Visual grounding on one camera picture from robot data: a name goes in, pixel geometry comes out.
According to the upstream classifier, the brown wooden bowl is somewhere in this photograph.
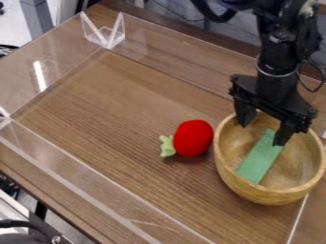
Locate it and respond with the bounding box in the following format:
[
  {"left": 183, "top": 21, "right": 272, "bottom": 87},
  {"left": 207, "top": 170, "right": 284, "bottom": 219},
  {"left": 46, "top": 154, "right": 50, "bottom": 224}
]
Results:
[{"left": 212, "top": 112, "right": 326, "bottom": 206}]

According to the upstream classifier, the black cable bottom left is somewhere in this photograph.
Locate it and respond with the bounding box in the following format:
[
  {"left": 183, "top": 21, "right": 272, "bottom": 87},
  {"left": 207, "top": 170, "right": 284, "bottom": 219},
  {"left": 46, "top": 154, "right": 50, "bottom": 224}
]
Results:
[{"left": 0, "top": 218, "right": 40, "bottom": 244}]

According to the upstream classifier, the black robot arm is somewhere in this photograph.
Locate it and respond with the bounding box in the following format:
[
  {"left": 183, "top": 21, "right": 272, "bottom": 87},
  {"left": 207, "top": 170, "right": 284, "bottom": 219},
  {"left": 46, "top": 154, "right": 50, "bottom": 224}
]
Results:
[{"left": 191, "top": 0, "right": 322, "bottom": 146}]

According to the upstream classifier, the green foam stick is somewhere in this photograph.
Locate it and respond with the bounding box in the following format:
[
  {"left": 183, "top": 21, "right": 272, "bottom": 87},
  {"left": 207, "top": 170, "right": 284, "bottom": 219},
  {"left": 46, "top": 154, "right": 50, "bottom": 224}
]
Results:
[{"left": 235, "top": 129, "right": 284, "bottom": 184}]

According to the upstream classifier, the clear acrylic corner bracket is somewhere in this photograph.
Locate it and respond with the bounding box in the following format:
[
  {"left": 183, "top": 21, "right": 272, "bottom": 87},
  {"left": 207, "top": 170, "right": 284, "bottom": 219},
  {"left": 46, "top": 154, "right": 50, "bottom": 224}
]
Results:
[{"left": 80, "top": 11, "right": 124, "bottom": 50}]

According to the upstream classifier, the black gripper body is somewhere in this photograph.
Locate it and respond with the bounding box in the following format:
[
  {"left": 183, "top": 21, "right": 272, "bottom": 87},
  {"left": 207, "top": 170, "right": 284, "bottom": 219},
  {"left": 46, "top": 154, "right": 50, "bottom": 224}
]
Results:
[{"left": 229, "top": 66, "right": 316, "bottom": 132}]

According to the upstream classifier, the red plush strawberry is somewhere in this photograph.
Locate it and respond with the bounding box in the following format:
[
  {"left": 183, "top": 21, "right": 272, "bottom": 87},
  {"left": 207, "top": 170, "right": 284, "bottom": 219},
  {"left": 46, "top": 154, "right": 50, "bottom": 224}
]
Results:
[{"left": 159, "top": 119, "right": 213, "bottom": 157}]

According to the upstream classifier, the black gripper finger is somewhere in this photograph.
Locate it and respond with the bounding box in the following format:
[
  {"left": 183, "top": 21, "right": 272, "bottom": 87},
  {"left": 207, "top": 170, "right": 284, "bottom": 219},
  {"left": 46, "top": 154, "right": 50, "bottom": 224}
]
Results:
[
  {"left": 233, "top": 98, "right": 256, "bottom": 128},
  {"left": 272, "top": 120, "right": 295, "bottom": 146}
]

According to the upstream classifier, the clear acrylic front wall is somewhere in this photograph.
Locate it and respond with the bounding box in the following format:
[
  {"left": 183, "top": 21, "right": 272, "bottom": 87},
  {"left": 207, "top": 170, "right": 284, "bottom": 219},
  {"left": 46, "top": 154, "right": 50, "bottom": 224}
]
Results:
[{"left": 0, "top": 115, "right": 213, "bottom": 244}]

